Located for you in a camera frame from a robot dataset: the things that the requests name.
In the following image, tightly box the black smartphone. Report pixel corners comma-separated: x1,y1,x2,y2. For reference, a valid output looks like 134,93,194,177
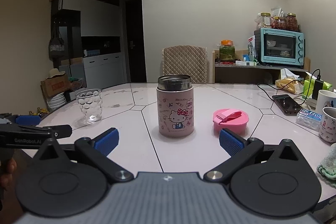
272,94,303,116

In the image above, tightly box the person's left hand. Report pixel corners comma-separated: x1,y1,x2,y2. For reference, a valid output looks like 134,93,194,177
0,158,18,191

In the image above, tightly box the dark door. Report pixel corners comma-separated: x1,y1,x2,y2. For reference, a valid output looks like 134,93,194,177
125,0,147,83

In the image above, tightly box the yellow bag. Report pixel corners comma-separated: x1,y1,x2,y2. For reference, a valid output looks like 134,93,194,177
276,77,305,95

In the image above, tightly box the grey mug with red print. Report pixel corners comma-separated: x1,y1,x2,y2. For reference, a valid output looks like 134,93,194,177
319,107,336,145

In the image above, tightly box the hanging grey bag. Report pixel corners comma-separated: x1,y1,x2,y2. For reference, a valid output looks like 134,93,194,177
49,27,65,60

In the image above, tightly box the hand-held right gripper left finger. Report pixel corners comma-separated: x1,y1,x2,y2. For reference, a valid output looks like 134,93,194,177
33,127,133,183

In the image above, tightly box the straw hat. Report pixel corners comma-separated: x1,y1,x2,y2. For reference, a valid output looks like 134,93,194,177
48,68,66,79

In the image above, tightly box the teal toaster oven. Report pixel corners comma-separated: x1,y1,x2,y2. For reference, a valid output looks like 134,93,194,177
253,28,305,69

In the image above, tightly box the black charging cable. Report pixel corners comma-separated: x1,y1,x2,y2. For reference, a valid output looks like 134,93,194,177
257,69,322,109

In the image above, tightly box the blue and white packet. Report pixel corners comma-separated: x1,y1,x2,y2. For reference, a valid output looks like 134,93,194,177
296,109,323,131

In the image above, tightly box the white and black cabinet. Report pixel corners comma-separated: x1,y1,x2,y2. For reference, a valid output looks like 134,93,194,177
51,0,125,89

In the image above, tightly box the pink cartoon print thermos bottle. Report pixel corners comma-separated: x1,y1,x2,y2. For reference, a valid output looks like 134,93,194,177
157,74,195,138

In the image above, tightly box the grey flat box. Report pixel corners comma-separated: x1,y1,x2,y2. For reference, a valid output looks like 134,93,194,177
59,57,85,83

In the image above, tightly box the tall jar with red contents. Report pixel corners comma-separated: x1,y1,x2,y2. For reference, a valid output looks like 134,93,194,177
286,13,299,32

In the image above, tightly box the pink bottle lid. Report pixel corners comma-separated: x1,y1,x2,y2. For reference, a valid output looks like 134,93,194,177
213,109,248,139

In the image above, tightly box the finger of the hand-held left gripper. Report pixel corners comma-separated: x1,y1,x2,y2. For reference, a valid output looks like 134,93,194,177
0,124,72,137
0,112,42,127

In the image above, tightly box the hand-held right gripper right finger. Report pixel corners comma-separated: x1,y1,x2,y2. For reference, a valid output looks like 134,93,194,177
204,128,302,183

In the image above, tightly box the pickle jar with orange lid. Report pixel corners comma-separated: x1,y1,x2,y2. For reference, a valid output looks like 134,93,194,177
219,40,235,60

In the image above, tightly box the wooden sideboard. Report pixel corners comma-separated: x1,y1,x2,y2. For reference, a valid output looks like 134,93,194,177
212,49,311,84

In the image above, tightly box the black power adapter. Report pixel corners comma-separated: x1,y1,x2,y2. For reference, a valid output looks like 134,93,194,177
312,79,325,100

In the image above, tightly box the bag of colourful things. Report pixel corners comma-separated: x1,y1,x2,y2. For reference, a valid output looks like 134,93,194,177
69,77,87,91

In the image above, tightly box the green towel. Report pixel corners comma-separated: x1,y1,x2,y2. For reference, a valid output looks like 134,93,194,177
317,143,336,183

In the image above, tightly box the chair with quilted beige cover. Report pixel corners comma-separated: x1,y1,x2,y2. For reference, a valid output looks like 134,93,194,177
162,45,208,84

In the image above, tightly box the clear dimpled glass cup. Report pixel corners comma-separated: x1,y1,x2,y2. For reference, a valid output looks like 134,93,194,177
76,89,103,123

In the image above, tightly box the white mug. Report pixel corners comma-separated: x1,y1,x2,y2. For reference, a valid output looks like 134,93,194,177
315,90,336,115

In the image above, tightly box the cardboard box with red print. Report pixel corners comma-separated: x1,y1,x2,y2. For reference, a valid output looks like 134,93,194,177
41,73,70,98

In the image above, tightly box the white and green snack bag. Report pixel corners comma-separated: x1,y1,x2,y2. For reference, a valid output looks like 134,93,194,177
247,35,257,62

